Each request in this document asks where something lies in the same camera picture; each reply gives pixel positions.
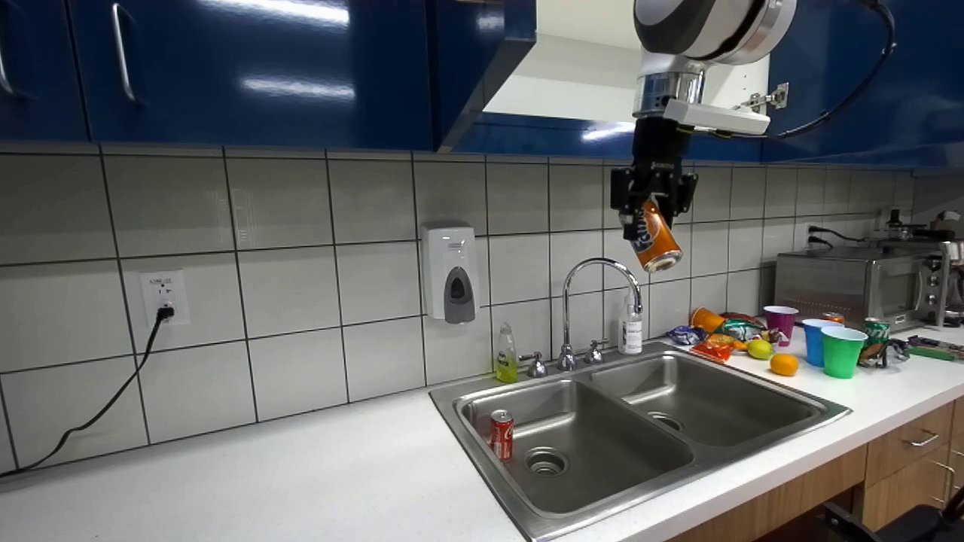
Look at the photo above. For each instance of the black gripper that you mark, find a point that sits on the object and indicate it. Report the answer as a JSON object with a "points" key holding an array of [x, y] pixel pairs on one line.
{"points": [[662, 152]]}

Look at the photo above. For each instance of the orange Fanta can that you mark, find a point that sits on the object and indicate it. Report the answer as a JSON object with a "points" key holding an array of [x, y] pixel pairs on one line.
{"points": [[659, 244]]}

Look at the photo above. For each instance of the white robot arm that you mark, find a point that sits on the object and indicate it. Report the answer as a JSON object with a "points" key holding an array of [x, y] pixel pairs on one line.
{"points": [[711, 31]]}

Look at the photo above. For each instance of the blue glossy cabinet door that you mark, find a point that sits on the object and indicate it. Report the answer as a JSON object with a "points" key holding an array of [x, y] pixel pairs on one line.
{"points": [[922, 93], [484, 48], [260, 71], [39, 71]]}

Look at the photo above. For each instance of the stainless steel double sink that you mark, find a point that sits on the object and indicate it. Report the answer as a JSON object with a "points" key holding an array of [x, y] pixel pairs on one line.
{"points": [[620, 432]]}

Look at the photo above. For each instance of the red soda can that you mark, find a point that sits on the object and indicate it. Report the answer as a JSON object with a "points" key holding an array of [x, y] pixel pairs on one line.
{"points": [[502, 438]]}

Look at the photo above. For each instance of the wooden base cabinet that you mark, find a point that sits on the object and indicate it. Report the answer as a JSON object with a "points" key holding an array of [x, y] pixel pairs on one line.
{"points": [[905, 483]]}

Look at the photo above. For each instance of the chrome gooseneck faucet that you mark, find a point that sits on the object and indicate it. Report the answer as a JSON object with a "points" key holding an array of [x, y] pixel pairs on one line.
{"points": [[603, 265]]}

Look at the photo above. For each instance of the orange toy squash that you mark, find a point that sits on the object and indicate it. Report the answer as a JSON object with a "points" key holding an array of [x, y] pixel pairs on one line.
{"points": [[707, 319]]}

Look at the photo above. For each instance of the clear pump soap bottle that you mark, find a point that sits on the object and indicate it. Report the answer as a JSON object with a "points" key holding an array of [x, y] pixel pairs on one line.
{"points": [[631, 332]]}

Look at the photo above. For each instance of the blue snack bag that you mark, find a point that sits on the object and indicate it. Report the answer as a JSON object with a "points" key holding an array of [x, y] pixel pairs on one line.
{"points": [[684, 337]]}

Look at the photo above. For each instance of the green snack bag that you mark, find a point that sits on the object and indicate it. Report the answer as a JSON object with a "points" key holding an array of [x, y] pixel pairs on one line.
{"points": [[746, 326]]}

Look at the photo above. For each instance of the red-orange chip bag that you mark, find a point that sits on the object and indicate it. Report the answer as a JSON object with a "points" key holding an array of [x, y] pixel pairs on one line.
{"points": [[719, 352]]}

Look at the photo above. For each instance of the purple plastic cup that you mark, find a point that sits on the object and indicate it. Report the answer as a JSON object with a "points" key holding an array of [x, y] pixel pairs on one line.
{"points": [[782, 322]]}

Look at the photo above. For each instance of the green apple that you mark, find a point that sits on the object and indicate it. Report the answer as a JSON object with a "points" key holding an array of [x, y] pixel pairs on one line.
{"points": [[760, 352]]}

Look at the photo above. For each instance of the stainless steel toaster oven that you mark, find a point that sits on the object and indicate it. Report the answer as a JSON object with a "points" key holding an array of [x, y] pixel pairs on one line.
{"points": [[843, 288]]}

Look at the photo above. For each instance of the orange fruit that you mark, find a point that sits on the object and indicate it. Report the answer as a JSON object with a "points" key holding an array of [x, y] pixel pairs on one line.
{"points": [[785, 365]]}

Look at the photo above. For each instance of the blue plastic cup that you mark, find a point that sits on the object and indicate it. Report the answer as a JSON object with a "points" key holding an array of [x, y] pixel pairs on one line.
{"points": [[815, 345]]}

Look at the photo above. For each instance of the green dish soap bottle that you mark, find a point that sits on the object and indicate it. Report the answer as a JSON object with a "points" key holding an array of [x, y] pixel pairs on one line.
{"points": [[507, 364]]}

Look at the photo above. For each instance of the green plastic cup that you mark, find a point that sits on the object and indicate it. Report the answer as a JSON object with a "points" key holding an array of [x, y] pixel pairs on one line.
{"points": [[840, 353]]}

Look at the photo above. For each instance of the silver colourful snack wrapper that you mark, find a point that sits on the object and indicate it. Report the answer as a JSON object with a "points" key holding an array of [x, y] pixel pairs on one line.
{"points": [[882, 345]]}

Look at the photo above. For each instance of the silver coffee machine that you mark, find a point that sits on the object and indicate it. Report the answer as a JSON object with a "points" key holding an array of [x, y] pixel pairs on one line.
{"points": [[948, 272]]}

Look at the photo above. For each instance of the black chair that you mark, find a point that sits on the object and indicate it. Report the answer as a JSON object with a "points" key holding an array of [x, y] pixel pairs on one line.
{"points": [[905, 525]]}

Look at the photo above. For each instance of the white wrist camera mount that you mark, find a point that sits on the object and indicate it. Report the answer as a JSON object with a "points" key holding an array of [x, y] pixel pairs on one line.
{"points": [[719, 118]]}

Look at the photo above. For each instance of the open white-lined wall cabinet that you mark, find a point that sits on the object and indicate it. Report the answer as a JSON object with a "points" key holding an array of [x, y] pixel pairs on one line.
{"points": [[572, 81]]}

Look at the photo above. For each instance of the white wall soap dispenser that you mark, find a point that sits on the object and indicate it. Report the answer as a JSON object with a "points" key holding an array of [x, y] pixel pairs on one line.
{"points": [[450, 272]]}

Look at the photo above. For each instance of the white wall power outlet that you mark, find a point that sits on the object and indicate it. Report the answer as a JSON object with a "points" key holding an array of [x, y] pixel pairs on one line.
{"points": [[164, 296]]}

